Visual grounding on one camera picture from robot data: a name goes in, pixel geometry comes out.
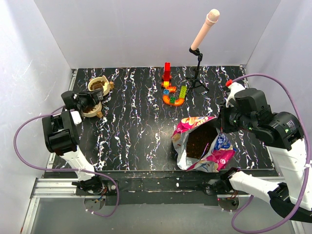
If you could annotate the red toy block tower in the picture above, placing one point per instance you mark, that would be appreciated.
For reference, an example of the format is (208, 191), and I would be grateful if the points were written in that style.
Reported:
(166, 77)

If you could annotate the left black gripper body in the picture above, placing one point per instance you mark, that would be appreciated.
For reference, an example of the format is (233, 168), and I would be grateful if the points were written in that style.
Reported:
(85, 99)

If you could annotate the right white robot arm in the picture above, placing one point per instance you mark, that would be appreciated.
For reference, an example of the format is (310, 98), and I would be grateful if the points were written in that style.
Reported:
(284, 138)

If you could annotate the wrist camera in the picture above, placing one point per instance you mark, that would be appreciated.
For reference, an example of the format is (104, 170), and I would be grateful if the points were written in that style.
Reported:
(246, 100)
(70, 100)

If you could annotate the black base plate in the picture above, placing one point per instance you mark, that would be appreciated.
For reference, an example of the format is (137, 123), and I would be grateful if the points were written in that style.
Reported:
(163, 187)

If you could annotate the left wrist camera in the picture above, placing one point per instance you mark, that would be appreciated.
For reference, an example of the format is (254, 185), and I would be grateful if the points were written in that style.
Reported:
(70, 100)

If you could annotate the lower yellow pet bowl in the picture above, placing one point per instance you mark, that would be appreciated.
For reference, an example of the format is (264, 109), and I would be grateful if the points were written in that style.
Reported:
(95, 111)

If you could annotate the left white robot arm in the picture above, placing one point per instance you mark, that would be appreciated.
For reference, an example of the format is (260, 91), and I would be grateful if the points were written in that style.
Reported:
(61, 137)

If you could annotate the black microphone stand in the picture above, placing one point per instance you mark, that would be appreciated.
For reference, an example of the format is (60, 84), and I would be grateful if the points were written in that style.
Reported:
(195, 81)

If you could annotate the upper yellow pet bowl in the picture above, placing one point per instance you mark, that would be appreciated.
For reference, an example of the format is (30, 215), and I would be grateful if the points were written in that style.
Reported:
(101, 83)

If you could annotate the pink microphone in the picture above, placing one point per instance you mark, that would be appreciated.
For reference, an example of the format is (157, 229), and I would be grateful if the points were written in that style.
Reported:
(211, 18)

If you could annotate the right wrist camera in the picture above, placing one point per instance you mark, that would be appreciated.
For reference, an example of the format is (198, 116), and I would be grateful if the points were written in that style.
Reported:
(246, 100)

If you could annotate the aluminium frame rail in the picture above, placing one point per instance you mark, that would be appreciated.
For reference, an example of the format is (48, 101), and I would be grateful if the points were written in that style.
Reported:
(245, 109)

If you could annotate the pink pet food bag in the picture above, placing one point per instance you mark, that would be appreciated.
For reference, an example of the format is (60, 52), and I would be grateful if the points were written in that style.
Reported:
(200, 146)

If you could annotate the yellow pet bowl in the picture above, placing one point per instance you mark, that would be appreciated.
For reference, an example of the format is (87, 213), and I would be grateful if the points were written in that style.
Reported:
(95, 111)
(101, 83)

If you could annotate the colourful toy block track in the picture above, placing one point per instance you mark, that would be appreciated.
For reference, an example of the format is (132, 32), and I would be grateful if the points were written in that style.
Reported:
(170, 98)

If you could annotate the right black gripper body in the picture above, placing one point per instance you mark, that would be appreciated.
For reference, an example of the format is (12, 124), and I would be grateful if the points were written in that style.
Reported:
(230, 121)

